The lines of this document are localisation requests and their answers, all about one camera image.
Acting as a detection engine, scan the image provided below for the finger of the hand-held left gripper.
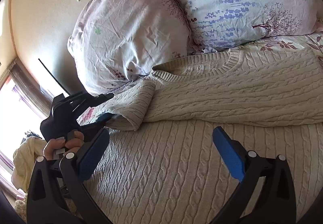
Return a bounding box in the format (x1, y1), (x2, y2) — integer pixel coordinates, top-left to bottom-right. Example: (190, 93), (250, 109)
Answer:
(81, 112), (113, 142)
(80, 92), (115, 111)

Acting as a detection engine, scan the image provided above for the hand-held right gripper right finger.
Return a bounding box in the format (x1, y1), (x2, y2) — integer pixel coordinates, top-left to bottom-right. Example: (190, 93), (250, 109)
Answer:
(212, 126), (297, 224)

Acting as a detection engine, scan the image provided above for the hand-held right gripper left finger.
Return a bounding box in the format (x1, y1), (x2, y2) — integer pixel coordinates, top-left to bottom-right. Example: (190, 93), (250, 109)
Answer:
(26, 127), (111, 224)

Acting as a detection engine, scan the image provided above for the white cable-knit cushion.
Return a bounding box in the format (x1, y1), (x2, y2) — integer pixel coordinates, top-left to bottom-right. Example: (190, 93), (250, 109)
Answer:
(83, 47), (323, 224)

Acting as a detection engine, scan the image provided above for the person's left hand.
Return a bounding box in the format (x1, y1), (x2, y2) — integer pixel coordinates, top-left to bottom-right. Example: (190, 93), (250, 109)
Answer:
(43, 131), (85, 162)

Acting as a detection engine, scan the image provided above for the thin black rod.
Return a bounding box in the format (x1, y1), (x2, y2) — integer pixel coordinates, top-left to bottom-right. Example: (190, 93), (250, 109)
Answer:
(38, 58), (70, 97)

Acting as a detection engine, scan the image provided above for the window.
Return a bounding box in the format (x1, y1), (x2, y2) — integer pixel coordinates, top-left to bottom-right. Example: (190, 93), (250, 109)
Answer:
(0, 59), (55, 189)

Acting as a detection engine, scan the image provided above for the cream cloth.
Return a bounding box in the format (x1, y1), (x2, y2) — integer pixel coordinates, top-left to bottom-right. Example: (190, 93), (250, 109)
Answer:
(11, 136), (47, 191)

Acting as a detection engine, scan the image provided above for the pink floral pillow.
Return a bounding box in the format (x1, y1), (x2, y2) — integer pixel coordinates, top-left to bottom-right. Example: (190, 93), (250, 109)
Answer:
(67, 0), (193, 96)

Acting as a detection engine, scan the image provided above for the floral bed sheet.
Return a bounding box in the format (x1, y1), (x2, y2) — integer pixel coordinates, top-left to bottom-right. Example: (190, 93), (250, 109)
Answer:
(77, 18), (323, 125)

